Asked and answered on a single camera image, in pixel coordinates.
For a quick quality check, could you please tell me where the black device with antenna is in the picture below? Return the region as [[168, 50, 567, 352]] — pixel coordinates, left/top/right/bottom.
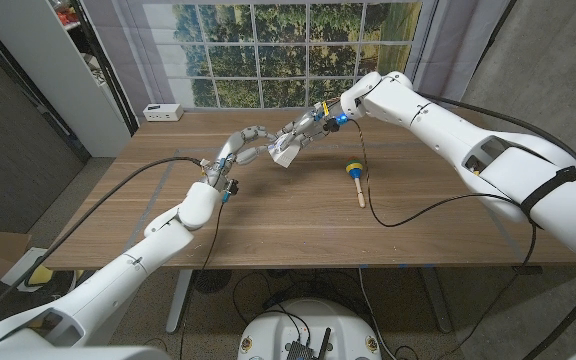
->
[[286, 327, 333, 360]]

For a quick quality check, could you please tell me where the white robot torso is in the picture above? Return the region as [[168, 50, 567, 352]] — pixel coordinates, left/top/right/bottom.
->
[[237, 298, 383, 360]]

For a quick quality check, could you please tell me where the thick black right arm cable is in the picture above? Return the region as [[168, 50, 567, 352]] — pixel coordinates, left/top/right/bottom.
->
[[415, 92, 576, 360]]

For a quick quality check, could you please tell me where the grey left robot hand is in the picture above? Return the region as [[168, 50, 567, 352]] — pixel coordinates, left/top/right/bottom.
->
[[201, 124, 279, 189]]

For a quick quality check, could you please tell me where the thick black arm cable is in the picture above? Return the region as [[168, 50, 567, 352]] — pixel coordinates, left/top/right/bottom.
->
[[0, 156, 207, 336], [415, 92, 576, 360]]

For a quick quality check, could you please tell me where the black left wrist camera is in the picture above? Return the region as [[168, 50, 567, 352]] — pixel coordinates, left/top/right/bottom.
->
[[221, 178, 240, 204]]

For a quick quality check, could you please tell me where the white floor cable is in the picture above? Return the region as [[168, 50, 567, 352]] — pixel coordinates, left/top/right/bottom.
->
[[357, 267, 387, 360]]

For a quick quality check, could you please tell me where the white shelf cabinet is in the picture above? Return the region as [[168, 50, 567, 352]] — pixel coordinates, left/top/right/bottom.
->
[[0, 0, 137, 159]]

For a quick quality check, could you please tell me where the printed window backdrop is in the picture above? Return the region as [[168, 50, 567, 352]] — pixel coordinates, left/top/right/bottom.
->
[[80, 0, 514, 121]]

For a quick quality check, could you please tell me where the colourful striped wooden maraca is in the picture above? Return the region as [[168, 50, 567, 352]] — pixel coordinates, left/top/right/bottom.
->
[[343, 155, 367, 209]]

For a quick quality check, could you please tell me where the white board with yellow print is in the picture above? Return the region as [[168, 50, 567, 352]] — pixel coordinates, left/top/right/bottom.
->
[[0, 247, 84, 291]]

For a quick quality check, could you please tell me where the red shelf item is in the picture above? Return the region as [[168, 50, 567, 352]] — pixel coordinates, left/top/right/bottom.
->
[[55, 4, 82, 26]]

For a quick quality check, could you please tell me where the black arm strap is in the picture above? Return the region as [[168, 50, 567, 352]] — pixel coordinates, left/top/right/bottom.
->
[[519, 165, 576, 226]]

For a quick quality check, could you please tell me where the grey metal table leg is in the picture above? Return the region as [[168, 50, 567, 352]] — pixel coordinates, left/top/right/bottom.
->
[[165, 268, 194, 335], [420, 267, 453, 334]]

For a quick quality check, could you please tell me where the white power strip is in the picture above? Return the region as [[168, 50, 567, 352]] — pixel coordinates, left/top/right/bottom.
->
[[142, 103, 185, 123]]

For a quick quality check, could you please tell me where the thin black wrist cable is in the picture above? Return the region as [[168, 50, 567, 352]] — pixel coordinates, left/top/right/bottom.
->
[[177, 199, 227, 360], [350, 118, 539, 360]]

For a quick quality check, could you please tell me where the thin black left wrist cable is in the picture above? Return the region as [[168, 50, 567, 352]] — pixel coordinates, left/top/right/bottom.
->
[[177, 199, 227, 360]]

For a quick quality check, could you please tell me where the white kitchen timer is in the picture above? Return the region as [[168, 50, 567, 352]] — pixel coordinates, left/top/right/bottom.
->
[[269, 134, 303, 169]]

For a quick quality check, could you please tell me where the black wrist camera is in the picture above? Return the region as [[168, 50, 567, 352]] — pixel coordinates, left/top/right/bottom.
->
[[322, 115, 349, 134], [221, 178, 240, 204]]

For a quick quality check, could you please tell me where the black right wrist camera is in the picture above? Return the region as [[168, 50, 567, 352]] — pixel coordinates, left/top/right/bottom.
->
[[322, 115, 349, 134]]

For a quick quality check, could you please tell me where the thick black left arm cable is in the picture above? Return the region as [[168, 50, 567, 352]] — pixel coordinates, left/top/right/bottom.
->
[[0, 156, 207, 336]]

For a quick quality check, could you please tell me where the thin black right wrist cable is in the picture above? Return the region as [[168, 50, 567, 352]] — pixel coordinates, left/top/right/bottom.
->
[[350, 118, 539, 360]]

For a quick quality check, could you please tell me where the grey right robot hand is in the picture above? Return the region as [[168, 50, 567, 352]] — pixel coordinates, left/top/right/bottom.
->
[[267, 102, 343, 152]]

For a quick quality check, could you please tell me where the black round floor fan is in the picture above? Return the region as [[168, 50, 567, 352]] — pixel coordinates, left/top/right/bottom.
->
[[191, 268, 233, 295]]

